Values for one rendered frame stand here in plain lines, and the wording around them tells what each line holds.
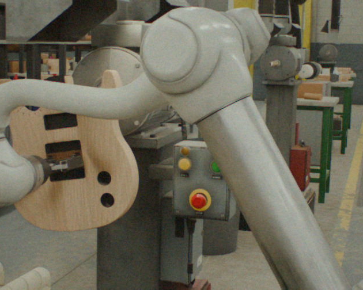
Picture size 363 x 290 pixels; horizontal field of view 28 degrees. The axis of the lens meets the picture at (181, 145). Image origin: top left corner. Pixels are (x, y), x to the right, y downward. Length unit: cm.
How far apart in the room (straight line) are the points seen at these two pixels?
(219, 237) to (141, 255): 258
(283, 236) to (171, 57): 32
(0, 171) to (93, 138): 39
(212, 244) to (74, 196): 297
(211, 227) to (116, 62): 286
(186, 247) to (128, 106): 90
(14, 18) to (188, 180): 62
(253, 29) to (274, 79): 396
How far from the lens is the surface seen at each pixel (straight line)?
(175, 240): 221
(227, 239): 481
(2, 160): 153
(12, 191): 152
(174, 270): 224
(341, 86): 931
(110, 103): 140
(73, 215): 188
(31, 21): 177
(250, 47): 128
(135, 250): 223
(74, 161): 176
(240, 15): 129
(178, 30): 108
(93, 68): 202
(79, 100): 143
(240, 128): 113
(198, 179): 194
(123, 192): 182
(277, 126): 540
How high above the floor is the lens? 140
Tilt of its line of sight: 8 degrees down
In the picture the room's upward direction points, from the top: 1 degrees clockwise
